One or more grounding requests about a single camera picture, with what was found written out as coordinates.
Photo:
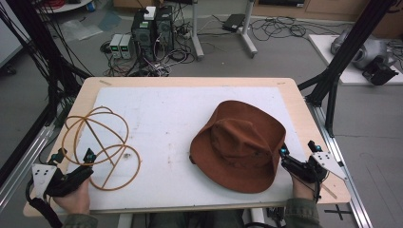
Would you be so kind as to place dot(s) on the grey rounded device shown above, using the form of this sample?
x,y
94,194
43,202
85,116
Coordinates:
x,y
370,50

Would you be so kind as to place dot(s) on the white floor platform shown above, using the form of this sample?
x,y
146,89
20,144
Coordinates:
x,y
326,53

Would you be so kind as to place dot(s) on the brown felt hat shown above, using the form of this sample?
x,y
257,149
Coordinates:
x,y
240,148

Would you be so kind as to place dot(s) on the white desk leg frame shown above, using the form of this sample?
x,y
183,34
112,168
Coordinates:
x,y
221,28

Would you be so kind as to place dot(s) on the person's left hand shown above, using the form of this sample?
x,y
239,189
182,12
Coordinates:
x,y
74,199

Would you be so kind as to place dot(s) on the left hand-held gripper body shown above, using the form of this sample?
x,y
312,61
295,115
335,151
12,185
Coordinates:
x,y
68,182

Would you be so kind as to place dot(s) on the clear plastic sheet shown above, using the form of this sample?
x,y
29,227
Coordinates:
x,y
80,30

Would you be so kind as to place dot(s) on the flat black box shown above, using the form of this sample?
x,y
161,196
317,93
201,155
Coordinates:
x,y
234,22

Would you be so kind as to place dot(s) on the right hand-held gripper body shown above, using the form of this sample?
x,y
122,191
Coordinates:
x,y
305,169

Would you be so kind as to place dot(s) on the white table mat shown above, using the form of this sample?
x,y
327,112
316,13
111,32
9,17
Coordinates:
x,y
164,126

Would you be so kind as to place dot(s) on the white box on tower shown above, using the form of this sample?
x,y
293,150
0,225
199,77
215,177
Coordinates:
x,y
150,12

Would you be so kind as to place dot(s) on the white power supply unit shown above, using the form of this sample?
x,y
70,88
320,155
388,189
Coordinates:
x,y
115,46
126,47

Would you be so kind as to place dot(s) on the black metal frame stand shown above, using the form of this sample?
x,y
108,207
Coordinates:
x,y
345,53
41,50

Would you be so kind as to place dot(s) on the thin wooden stick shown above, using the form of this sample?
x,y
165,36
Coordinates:
x,y
329,191

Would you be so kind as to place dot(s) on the aluminium rail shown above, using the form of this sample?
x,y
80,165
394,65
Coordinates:
x,y
342,164
22,161

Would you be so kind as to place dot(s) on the black computer tower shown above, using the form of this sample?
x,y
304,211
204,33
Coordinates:
x,y
164,30
142,34

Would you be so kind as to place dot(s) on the person's right hand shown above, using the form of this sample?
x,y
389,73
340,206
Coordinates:
x,y
301,190

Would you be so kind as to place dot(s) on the black device on platform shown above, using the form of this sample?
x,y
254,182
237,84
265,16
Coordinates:
x,y
380,72

